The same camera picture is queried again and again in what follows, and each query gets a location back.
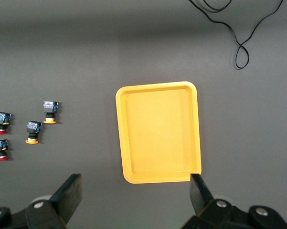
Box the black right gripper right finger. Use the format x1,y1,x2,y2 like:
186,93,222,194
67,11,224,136
181,173,252,229

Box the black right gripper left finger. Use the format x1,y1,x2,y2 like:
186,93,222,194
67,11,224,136
25,173,83,229

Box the yellow push button switch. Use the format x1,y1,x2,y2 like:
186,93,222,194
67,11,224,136
25,121,43,145
43,100,59,124

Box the yellow plastic tray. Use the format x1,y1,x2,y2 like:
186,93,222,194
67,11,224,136
115,81,202,185

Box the dark grey table mat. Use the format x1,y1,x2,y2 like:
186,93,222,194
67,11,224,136
0,0,287,229

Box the black cable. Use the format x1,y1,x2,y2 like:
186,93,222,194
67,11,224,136
188,0,284,70
202,0,233,12

